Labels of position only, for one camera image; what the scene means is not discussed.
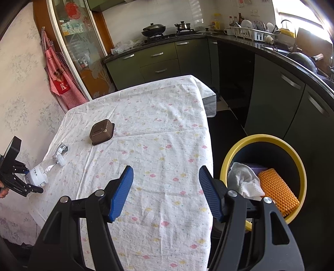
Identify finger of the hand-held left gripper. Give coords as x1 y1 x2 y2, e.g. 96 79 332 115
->
16 180 44 194
13 162 30 174

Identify black gas stove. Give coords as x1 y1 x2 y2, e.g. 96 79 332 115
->
142 33 206 43

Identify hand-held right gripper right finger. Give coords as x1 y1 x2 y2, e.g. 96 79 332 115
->
199 165 300 271

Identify wooden glass display cabinet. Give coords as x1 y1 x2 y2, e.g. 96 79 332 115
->
33 0 116 101

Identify grey cloth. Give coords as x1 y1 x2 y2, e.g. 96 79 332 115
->
204 91 217 118

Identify black wok with lid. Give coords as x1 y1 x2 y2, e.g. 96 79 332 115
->
141 23 167 37

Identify purple carton box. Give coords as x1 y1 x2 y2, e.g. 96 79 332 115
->
244 164 269 176

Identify green wall cabinets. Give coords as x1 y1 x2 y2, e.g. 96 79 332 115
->
86 0 126 12

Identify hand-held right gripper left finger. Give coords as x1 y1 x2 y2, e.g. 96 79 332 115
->
29 165 135 271

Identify white floral tablecloth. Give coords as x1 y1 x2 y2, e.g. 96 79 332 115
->
30 75 217 271

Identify white tissue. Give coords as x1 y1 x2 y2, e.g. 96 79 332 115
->
227 162 265 201

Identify clear plastic bottle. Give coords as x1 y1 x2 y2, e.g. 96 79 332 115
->
24 156 66 188

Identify red checked apron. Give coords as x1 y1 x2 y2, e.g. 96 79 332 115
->
40 27 88 110

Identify steel cooking pot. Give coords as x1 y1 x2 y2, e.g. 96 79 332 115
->
174 21 191 33

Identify clear plastic bags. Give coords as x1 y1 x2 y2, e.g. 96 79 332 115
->
111 39 141 54

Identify green kitchen base cabinets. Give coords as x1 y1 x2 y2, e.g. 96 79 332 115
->
104 35 334 167

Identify yellow-rimmed blue waste bin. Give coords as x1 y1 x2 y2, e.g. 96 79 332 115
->
220 134 307 232

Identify black kitchen countertop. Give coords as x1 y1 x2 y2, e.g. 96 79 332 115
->
103 33 334 102

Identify brown cutting board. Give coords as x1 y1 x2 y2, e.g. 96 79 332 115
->
296 27 323 53

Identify brown ridged plastic box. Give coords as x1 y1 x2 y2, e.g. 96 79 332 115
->
89 118 115 146

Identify black pan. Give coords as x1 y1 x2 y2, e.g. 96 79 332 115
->
286 51 324 73

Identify white dish rack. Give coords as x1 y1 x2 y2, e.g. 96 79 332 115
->
230 19 278 42

